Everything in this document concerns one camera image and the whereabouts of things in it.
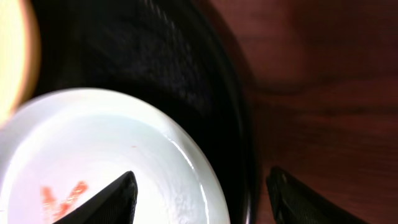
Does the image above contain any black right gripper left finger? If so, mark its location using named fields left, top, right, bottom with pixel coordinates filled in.
left=54, top=171, right=138, bottom=224

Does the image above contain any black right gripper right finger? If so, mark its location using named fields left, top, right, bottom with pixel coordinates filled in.
left=266, top=166, right=366, bottom=224

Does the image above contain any pale green plate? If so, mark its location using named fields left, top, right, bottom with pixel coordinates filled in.
left=1, top=89, right=230, bottom=223

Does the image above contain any round black tray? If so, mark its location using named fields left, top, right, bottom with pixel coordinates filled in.
left=32, top=0, right=259, bottom=223

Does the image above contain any yellow plate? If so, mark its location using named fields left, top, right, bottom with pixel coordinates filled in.
left=1, top=0, right=41, bottom=125

